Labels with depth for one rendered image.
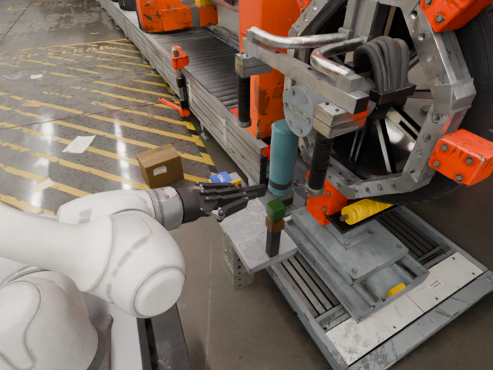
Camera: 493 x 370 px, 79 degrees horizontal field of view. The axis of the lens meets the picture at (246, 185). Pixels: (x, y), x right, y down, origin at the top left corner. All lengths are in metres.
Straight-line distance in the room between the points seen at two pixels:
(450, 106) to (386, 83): 0.14
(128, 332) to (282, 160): 0.64
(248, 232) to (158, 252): 0.60
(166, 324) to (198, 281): 0.44
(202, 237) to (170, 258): 1.16
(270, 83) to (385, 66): 0.63
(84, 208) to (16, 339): 0.25
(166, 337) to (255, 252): 0.35
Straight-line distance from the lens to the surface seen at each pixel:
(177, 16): 3.03
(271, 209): 0.76
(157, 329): 1.01
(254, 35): 0.81
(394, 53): 0.63
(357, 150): 1.01
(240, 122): 0.89
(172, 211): 0.59
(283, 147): 0.93
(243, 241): 0.95
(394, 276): 1.37
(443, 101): 0.69
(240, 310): 1.33
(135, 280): 0.39
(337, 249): 1.27
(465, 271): 1.63
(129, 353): 0.86
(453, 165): 0.71
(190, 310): 1.35
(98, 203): 0.55
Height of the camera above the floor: 1.19
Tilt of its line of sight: 41 degrees down
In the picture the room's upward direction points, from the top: straight up
